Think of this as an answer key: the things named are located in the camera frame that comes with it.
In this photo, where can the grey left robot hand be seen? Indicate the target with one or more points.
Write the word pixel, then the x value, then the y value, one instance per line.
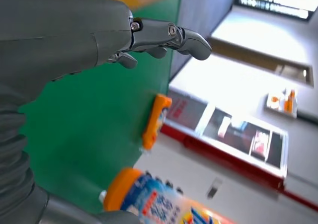
pixel 62 28

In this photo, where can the orange-capped bottle blue white label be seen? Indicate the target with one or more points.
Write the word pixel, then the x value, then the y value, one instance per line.
pixel 159 202

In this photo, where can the orange bottle with pale label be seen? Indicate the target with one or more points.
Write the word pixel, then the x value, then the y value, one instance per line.
pixel 156 120

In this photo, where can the ribbed grey left arm sleeve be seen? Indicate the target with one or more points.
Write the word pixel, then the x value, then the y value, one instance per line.
pixel 12 143

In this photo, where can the red-edged glass display board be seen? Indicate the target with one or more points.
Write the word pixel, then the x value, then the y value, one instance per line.
pixel 223 133

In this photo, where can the brown framed doorway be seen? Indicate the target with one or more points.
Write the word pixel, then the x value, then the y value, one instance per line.
pixel 260 59

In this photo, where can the window with dark grille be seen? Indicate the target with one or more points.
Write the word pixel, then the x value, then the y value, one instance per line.
pixel 276 0

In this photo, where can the white tray with orange items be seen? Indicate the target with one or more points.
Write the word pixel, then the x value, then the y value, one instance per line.
pixel 282 102

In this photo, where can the small grey wall socket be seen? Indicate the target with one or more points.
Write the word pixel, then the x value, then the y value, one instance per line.
pixel 214 188

